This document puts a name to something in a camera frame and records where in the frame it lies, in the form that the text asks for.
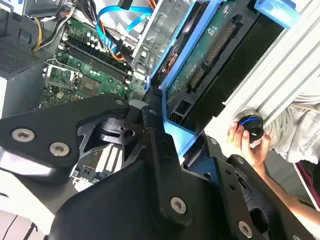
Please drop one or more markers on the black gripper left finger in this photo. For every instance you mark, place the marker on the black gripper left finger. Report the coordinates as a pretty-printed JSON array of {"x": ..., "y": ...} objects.
[{"x": 45, "y": 135}]

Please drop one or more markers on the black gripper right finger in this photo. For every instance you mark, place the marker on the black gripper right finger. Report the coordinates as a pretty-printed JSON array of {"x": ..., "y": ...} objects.
[{"x": 240, "y": 200}]

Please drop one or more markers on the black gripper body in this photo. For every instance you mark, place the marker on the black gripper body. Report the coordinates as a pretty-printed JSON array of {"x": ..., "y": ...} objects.
[{"x": 112, "y": 212}]

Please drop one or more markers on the hard disk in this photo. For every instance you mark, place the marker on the hard disk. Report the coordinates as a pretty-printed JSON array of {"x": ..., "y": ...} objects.
[{"x": 212, "y": 50}]

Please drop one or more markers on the person's hand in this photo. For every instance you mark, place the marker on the person's hand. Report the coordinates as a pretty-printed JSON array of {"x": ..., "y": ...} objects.
[{"x": 257, "y": 155}]

